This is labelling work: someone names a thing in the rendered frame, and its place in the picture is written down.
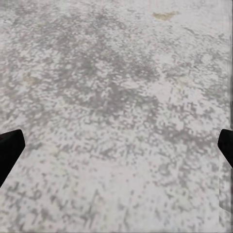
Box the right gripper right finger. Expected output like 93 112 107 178
217 129 233 168

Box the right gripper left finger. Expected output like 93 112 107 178
0 129 25 187

